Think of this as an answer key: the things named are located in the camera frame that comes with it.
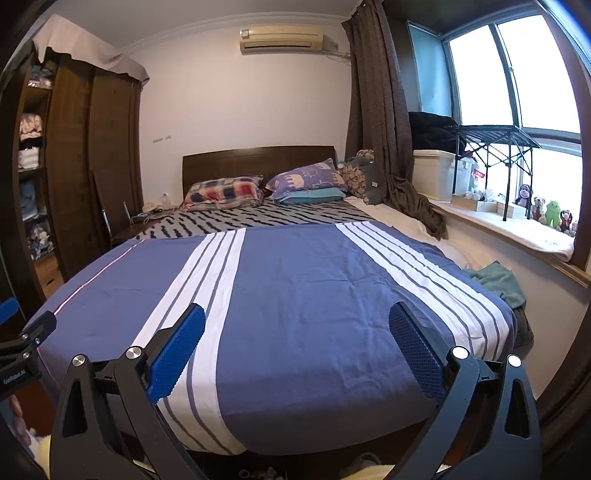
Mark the floral cushion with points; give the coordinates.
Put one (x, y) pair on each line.
(353, 177)

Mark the brown curtain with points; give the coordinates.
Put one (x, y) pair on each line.
(374, 92)

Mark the pink folded clothes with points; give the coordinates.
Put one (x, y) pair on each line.
(31, 125)

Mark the wooden windowsill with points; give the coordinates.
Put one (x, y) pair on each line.
(554, 267)

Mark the white storage box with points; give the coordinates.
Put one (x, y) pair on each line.
(431, 177)

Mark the dark wooden wardrobe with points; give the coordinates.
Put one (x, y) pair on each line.
(69, 161)

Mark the white folded clothes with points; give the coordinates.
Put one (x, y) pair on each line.
(30, 159)

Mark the purple elephant print pillow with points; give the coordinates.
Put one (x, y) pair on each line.
(309, 177)

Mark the zebra striped bed sheet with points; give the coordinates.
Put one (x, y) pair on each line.
(258, 217)

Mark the dark folded chair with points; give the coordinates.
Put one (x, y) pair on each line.
(102, 207)

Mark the dark green cushion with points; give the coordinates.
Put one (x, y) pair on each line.
(371, 177)

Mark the brown bear plush toy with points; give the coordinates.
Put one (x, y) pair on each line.
(539, 210)

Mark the blue roller blind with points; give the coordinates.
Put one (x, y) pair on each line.
(429, 69)

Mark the white bed sheet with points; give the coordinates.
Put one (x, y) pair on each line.
(415, 226)

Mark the green towel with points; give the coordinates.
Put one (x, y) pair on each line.
(498, 281)

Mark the purple monkey plush toy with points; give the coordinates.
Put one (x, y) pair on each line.
(522, 196)

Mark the white air conditioner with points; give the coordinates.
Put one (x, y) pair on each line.
(281, 39)

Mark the teal pillow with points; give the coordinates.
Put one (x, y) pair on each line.
(309, 196)

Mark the plaid pillow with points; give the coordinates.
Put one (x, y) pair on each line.
(221, 191)

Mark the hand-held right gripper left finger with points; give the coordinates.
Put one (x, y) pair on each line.
(180, 346)

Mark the white cloth over wardrobe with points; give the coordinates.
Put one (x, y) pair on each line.
(92, 50)

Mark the person's left hand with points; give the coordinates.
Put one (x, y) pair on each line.
(21, 420)

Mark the small wooden box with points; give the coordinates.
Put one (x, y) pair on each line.
(466, 202)

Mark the clear plastic container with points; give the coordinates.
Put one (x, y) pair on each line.
(467, 175)

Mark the blue folded clothes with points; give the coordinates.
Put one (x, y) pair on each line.
(33, 198)

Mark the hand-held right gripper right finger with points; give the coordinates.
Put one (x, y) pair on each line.
(415, 350)

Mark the clear plastic bottle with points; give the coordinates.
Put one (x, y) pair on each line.
(164, 201)

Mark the blue white striped blanket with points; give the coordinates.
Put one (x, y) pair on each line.
(300, 286)

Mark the black folding table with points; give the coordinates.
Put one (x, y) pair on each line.
(494, 134)

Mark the green frog plush toy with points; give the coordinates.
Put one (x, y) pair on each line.
(553, 213)

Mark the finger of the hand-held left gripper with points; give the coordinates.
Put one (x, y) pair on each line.
(41, 327)
(7, 314)

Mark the window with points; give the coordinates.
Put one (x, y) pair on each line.
(475, 83)

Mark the white windowsill mat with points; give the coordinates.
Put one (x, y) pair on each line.
(531, 235)

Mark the black jacket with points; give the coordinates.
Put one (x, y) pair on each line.
(429, 129)

